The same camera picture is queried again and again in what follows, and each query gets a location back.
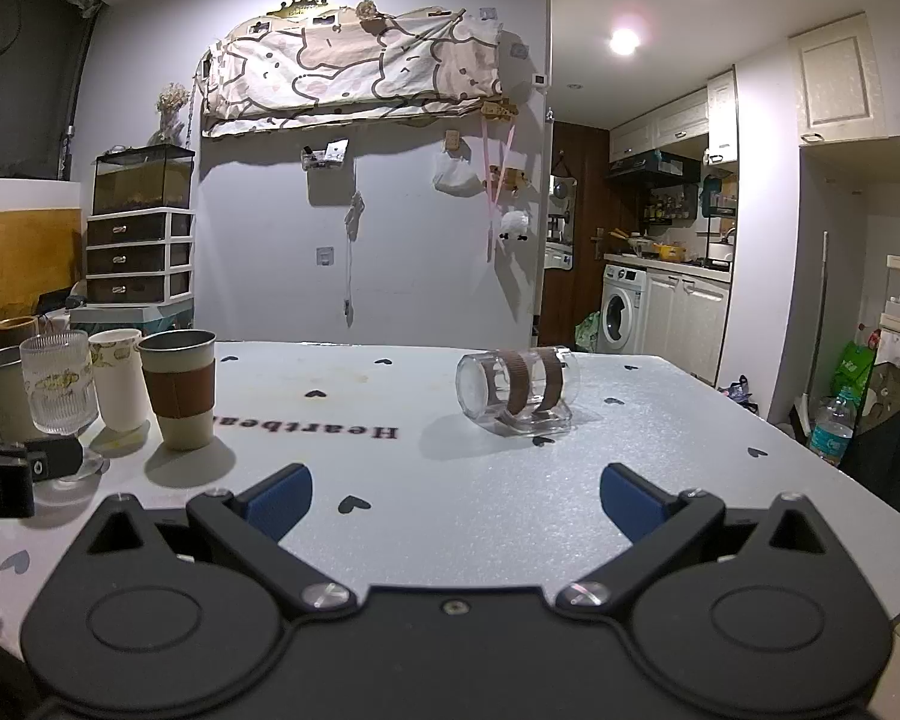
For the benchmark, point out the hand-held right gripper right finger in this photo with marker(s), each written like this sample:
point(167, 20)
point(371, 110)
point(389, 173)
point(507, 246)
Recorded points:
point(630, 504)

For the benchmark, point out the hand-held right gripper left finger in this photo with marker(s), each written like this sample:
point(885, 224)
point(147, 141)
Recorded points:
point(281, 501)

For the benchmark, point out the clear glass cup brown bands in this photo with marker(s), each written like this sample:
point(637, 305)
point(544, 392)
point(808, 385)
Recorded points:
point(514, 390)

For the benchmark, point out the plain grey cup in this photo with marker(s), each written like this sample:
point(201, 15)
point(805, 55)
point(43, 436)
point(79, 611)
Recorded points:
point(4, 397)

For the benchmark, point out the ribbed clear glass cup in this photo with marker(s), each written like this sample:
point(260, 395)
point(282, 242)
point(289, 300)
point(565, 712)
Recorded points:
point(56, 382)

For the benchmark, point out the brown rimmed cup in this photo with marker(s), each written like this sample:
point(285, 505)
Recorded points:
point(13, 330)

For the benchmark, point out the beige cup with brown sleeve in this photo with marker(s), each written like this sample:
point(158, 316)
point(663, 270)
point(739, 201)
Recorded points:
point(181, 390)

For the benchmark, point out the white printed paper cup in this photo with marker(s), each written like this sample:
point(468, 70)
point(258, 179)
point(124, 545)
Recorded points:
point(120, 382)

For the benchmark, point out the white heart-print tablecloth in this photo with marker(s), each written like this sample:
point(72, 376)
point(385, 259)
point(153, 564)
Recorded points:
point(435, 487)

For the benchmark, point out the green plastic bag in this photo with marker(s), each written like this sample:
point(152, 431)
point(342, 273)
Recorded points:
point(589, 331)

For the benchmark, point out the white kitchen base cabinets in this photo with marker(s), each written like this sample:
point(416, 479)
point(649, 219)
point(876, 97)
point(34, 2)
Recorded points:
point(686, 322)

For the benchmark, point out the white washing machine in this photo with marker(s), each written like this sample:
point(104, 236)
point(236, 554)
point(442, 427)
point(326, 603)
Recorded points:
point(624, 311)

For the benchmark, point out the teal storage box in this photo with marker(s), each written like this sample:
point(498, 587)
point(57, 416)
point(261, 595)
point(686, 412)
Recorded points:
point(131, 317)

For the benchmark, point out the clear plastic water bottle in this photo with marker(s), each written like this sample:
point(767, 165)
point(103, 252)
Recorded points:
point(832, 431)

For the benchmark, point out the wooden board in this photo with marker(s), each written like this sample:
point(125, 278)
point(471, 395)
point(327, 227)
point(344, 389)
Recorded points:
point(22, 255)

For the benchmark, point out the white plastic drawer unit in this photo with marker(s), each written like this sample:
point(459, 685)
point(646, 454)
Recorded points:
point(141, 255)

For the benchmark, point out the green shopping bag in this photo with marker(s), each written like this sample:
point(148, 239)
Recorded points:
point(855, 371)

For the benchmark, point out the dark wooden door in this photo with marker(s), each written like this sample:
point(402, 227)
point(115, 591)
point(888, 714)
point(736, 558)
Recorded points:
point(577, 240)

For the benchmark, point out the black printed bag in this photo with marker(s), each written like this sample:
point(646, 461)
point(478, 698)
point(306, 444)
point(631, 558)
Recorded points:
point(896, 442)

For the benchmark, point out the white plush toy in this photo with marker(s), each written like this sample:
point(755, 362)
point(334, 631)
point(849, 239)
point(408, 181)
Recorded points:
point(515, 225)

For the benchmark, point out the glass fish tank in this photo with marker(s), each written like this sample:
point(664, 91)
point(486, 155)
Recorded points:
point(142, 180)

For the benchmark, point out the black range hood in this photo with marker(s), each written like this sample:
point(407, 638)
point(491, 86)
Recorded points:
point(652, 166)

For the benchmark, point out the small clear hanging pouches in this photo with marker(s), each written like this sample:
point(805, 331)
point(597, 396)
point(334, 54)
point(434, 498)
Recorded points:
point(326, 155)

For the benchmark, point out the pink ribbons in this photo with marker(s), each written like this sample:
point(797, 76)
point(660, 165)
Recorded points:
point(495, 165)

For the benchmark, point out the white hanging plastic bag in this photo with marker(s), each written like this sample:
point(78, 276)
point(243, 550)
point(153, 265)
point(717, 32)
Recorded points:
point(456, 174)

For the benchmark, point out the white kitchen upper cabinets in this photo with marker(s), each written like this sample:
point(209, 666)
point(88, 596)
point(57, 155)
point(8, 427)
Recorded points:
point(667, 124)

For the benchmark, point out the dried flower vase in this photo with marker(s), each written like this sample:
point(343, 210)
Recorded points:
point(169, 112)

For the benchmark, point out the dark curtain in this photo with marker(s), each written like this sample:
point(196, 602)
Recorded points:
point(22, 75)

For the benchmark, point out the printed blanket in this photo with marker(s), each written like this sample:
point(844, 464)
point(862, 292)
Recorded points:
point(345, 67)

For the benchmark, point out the round ceiling light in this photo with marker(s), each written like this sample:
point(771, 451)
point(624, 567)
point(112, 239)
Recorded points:
point(624, 41)

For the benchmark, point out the gold crown decoration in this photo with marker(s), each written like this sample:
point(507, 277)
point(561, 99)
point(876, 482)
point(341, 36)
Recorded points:
point(300, 6)

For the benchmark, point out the white wall outlet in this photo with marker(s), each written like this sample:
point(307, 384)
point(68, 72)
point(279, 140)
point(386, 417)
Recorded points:
point(325, 256)

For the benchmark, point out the white wall cabinet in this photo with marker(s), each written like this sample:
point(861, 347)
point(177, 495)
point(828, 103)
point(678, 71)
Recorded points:
point(840, 79)

